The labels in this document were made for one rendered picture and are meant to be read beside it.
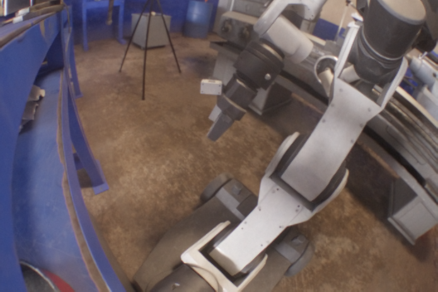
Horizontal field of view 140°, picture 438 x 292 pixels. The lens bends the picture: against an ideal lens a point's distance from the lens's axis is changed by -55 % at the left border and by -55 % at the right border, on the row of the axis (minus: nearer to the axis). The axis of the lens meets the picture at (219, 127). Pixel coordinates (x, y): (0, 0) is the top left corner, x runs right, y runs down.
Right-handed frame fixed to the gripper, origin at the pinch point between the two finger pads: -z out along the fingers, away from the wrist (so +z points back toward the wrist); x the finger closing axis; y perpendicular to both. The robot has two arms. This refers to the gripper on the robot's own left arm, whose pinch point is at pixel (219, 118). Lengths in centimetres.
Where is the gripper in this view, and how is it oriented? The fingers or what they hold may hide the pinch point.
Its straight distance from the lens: 39.9
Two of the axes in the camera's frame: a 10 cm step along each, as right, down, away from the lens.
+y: -8.2, -5.3, -2.4
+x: -0.1, -4.0, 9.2
